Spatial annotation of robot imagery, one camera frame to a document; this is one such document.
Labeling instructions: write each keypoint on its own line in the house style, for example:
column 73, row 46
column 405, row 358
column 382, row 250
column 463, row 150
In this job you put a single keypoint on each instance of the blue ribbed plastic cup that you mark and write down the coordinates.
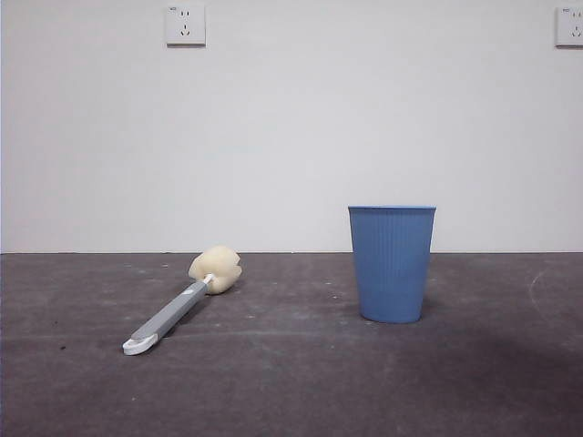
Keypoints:
column 391, row 268

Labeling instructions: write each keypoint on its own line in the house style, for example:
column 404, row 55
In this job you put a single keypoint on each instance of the white wall socket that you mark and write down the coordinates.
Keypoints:
column 185, row 25
column 569, row 27

